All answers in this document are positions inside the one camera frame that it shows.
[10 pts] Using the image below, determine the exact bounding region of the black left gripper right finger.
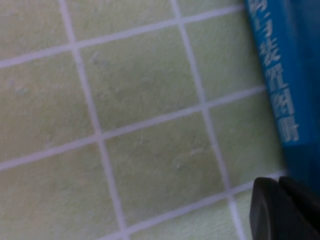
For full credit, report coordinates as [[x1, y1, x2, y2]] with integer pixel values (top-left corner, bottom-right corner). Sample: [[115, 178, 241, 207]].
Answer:
[[278, 175, 320, 229]]

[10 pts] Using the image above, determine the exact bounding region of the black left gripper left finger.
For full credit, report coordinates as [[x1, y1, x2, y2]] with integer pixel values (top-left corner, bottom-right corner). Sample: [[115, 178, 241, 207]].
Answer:
[[249, 176, 320, 240]]

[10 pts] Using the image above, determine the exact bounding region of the blue and cream hardcover book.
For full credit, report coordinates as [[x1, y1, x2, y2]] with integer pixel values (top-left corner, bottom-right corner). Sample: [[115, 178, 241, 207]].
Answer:
[[243, 0, 320, 186]]

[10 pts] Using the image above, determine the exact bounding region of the green checked tablecloth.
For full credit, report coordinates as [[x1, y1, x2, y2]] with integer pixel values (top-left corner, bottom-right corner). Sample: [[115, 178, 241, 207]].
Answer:
[[0, 0, 287, 240]]

